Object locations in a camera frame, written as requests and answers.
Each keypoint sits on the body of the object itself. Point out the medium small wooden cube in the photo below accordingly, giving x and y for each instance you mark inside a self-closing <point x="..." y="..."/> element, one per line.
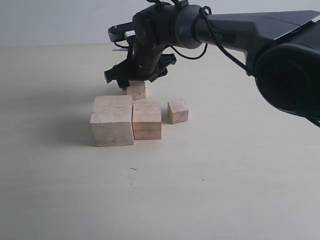
<point x="137" y="90"/>

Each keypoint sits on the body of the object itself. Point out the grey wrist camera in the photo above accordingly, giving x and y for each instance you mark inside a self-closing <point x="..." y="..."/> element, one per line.
<point x="120" y="32"/>

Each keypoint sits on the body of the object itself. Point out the smallest wooden cube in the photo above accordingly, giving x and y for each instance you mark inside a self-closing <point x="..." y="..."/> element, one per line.
<point x="178" y="111"/>

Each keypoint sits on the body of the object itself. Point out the second largest wooden cube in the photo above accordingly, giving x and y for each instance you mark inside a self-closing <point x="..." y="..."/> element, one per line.
<point x="147" y="121"/>

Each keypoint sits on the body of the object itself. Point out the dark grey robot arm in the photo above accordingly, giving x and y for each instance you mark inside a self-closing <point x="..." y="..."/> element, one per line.
<point x="281" y="50"/>

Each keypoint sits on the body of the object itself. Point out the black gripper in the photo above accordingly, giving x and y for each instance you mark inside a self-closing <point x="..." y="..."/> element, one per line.
<point x="142" y="63"/>

